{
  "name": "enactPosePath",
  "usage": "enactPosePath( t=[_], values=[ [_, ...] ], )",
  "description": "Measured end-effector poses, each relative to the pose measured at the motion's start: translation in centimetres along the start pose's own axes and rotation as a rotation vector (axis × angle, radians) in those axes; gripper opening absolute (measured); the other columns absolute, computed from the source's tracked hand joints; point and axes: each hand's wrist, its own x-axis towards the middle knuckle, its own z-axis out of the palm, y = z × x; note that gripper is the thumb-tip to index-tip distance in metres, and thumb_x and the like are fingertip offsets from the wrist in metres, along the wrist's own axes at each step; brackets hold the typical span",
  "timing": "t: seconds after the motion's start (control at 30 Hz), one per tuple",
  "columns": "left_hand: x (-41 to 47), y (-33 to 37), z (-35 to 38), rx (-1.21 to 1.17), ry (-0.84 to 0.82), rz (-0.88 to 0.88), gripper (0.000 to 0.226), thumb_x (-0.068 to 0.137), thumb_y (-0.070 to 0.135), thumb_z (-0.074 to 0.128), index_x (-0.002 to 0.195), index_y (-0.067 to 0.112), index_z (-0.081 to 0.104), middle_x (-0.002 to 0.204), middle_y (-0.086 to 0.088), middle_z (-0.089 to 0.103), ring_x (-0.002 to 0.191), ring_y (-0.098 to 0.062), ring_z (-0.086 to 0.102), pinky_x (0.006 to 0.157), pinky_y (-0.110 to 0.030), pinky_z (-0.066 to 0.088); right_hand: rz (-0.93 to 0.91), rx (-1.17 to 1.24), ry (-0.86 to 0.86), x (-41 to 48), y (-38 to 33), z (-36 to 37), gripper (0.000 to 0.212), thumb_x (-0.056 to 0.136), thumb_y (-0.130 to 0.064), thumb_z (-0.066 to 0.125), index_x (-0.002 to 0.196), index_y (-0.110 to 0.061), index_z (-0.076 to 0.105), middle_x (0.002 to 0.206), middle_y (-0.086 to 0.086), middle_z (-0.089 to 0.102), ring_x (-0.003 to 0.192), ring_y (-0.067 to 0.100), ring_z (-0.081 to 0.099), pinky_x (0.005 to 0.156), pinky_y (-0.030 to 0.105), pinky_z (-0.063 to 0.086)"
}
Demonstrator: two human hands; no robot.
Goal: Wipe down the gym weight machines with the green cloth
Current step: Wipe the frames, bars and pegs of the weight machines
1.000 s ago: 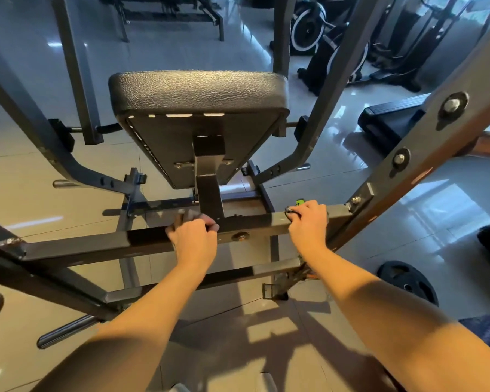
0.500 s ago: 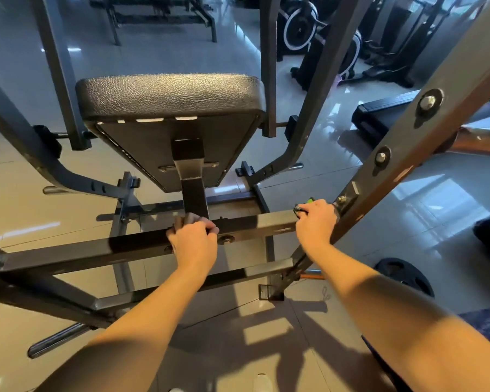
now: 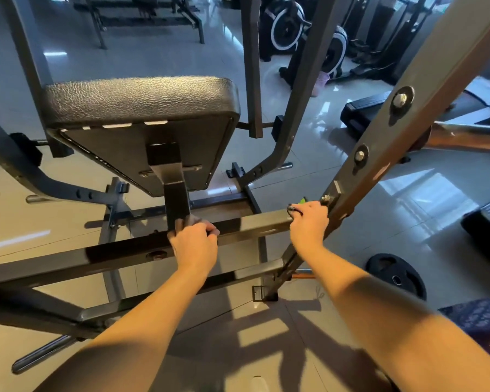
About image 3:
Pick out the person's right forearm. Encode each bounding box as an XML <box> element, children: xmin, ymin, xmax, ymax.
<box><xmin>298</xmin><ymin>244</ymin><xmax>490</xmax><ymax>392</ymax></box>

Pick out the grey steel gym machine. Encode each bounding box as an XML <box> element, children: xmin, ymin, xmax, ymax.
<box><xmin>0</xmin><ymin>0</ymin><xmax>490</xmax><ymax>374</ymax></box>

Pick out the person's right hand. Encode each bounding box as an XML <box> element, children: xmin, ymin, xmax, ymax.
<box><xmin>287</xmin><ymin>200</ymin><xmax>331</xmax><ymax>262</ymax></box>

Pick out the black padded bench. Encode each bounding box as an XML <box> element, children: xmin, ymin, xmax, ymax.
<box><xmin>41</xmin><ymin>76</ymin><xmax>242</xmax><ymax>198</ymax></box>

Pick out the large black weight plate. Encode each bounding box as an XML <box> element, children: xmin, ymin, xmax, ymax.
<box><xmin>365</xmin><ymin>253</ymin><xmax>428</xmax><ymax>301</ymax></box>

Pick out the dark blue stand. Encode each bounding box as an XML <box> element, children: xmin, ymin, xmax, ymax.
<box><xmin>437</xmin><ymin>291</ymin><xmax>490</xmax><ymax>368</ymax></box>

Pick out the person's left forearm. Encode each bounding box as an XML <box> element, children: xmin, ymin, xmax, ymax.
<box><xmin>34</xmin><ymin>269</ymin><xmax>209</xmax><ymax>392</ymax></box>

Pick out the pink plastic bucket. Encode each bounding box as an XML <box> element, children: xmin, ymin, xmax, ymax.
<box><xmin>312</xmin><ymin>71</ymin><xmax>331</xmax><ymax>98</ymax></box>

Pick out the green cleaning cloth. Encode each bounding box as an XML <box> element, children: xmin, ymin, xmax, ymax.
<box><xmin>287</xmin><ymin>197</ymin><xmax>310</xmax><ymax>216</ymax></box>

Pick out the person's left hand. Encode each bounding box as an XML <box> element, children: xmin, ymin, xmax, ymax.
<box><xmin>167</xmin><ymin>216</ymin><xmax>222</xmax><ymax>278</ymax></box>

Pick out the black treadmill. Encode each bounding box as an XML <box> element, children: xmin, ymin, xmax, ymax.
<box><xmin>340</xmin><ymin>76</ymin><xmax>490</xmax><ymax>142</ymax></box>
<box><xmin>461</xmin><ymin>192</ymin><xmax>490</xmax><ymax>278</ymax></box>

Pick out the black elliptical trainer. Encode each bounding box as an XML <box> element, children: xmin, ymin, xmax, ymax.
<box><xmin>347</xmin><ymin>0</ymin><xmax>442</xmax><ymax>82</ymax></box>

